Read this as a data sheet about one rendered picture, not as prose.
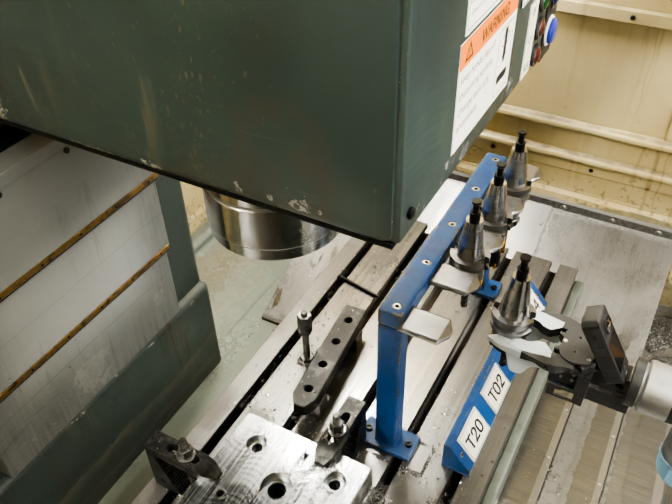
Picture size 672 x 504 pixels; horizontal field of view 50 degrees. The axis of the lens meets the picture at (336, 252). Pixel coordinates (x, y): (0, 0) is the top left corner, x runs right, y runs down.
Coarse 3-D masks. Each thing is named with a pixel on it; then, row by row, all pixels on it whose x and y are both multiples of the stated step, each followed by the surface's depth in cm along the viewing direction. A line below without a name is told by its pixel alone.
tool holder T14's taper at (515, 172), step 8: (512, 152) 122; (520, 152) 122; (512, 160) 123; (520, 160) 122; (512, 168) 123; (520, 168) 123; (512, 176) 124; (520, 176) 124; (512, 184) 125; (520, 184) 125
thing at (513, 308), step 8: (512, 280) 98; (520, 280) 97; (528, 280) 97; (512, 288) 98; (520, 288) 97; (528, 288) 98; (504, 296) 100; (512, 296) 99; (520, 296) 98; (528, 296) 99; (504, 304) 100; (512, 304) 99; (520, 304) 99; (528, 304) 100; (504, 312) 101; (512, 312) 100; (520, 312) 100; (528, 312) 101; (512, 320) 100; (520, 320) 100
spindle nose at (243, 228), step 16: (208, 192) 75; (208, 208) 77; (224, 208) 74; (240, 208) 73; (256, 208) 72; (224, 224) 76; (240, 224) 74; (256, 224) 73; (272, 224) 73; (288, 224) 74; (304, 224) 74; (224, 240) 78; (240, 240) 76; (256, 240) 75; (272, 240) 75; (288, 240) 75; (304, 240) 76; (320, 240) 77; (256, 256) 77; (272, 256) 76; (288, 256) 77
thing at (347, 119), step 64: (0, 0) 65; (64, 0) 61; (128, 0) 57; (192, 0) 54; (256, 0) 51; (320, 0) 48; (384, 0) 46; (448, 0) 52; (0, 64) 70; (64, 64) 66; (128, 64) 61; (192, 64) 58; (256, 64) 54; (320, 64) 51; (384, 64) 49; (448, 64) 56; (512, 64) 75; (64, 128) 71; (128, 128) 66; (192, 128) 62; (256, 128) 58; (320, 128) 55; (384, 128) 52; (448, 128) 61; (256, 192) 63; (320, 192) 59; (384, 192) 56
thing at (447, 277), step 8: (440, 264) 112; (440, 272) 110; (448, 272) 110; (456, 272) 110; (464, 272) 110; (472, 272) 111; (432, 280) 109; (440, 280) 109; (448, 280) 109; (456, 280) 109; (464, 280) 109; (472, 280) 109; (448, 288) 108; (456, 288) 108; (464, 288) 108; (472, 288) 108
